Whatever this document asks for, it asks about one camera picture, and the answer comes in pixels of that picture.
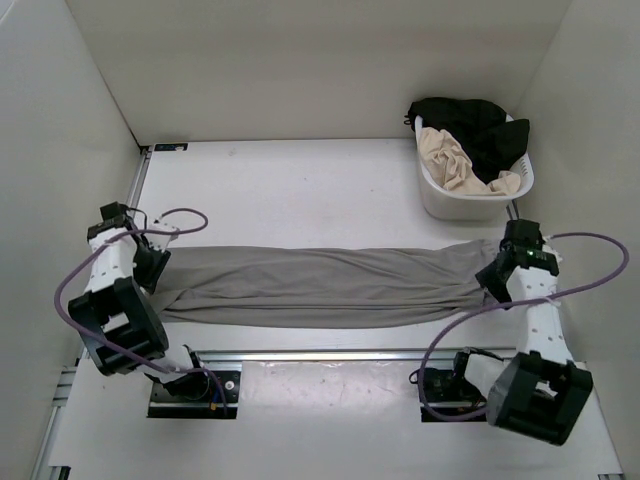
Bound white laundry basket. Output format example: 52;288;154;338
414;116;534;221

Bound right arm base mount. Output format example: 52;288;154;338
424;367;486;416

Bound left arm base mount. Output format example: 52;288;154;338
137;344;242;420

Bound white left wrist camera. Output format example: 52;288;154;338
145;219;180;251

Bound beige garment in basket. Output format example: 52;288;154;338
418;127;521;196

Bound grey trousers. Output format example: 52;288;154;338
150;240;498;329

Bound black garment in basket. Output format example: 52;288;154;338
404;97;531;183

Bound blue label sticker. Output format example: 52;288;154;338
154;143;189;152

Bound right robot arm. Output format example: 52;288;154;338
449;220;593;446

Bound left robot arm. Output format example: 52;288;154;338
67;202;215;401

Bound aluminium front rail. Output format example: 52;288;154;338
89;348;571;363

